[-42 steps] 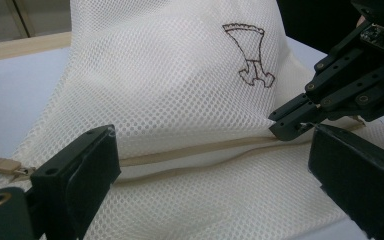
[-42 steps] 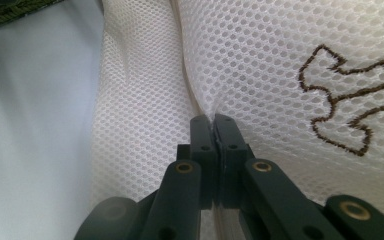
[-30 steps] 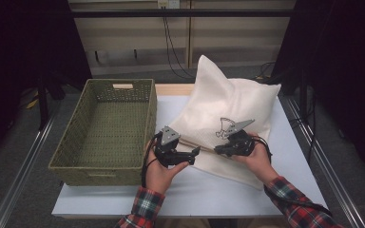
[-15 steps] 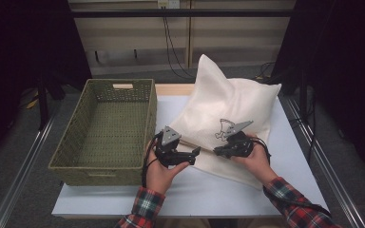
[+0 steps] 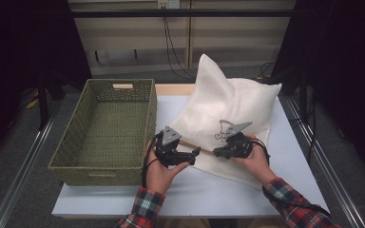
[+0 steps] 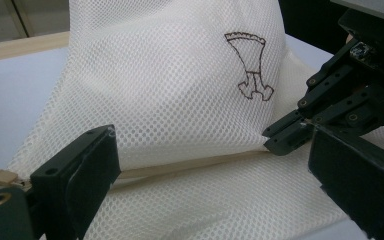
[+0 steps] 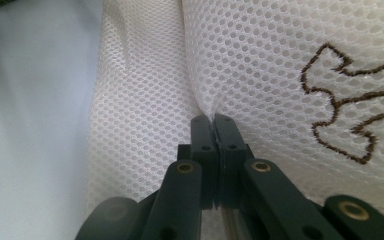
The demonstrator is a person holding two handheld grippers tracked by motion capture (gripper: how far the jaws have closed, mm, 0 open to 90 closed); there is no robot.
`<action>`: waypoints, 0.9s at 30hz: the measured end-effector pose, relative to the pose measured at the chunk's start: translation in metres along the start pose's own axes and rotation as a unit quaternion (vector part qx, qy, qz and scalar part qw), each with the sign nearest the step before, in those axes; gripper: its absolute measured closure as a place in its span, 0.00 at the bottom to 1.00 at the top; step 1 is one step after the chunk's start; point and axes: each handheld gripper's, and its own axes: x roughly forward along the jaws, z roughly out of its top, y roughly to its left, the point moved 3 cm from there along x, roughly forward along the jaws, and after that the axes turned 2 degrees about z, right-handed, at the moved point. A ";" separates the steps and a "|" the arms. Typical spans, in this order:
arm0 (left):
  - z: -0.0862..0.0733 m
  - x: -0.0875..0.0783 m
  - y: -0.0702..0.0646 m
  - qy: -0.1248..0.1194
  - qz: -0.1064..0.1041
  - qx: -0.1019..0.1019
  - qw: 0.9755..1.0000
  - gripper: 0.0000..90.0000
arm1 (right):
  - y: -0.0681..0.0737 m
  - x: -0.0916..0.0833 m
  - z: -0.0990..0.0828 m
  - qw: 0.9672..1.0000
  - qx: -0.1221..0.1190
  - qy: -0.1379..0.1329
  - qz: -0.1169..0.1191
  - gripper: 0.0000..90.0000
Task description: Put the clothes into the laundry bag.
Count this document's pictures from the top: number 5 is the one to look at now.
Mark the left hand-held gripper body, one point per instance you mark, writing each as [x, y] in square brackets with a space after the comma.
[169, 148]

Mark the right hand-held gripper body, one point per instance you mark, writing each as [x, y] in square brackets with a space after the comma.
[239, 145]

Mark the green woven basket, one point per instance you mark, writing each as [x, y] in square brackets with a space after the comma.
[114, 133]

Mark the person's right hand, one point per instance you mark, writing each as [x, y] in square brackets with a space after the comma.
[259, 164]

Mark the person's left hand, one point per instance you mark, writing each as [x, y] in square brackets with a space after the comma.
[160, 177]

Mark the white table board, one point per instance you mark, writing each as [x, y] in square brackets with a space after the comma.
[209, 196]

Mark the black metal stand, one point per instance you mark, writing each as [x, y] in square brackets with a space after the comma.
[42, 104]

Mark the black horizontal bar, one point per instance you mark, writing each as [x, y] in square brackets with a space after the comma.
[183, 13]

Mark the metal floor rail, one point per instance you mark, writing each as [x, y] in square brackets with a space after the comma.
[22, 171]
[351, 205]

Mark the wall power outlet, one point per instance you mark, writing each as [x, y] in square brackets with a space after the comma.
[168, 3]

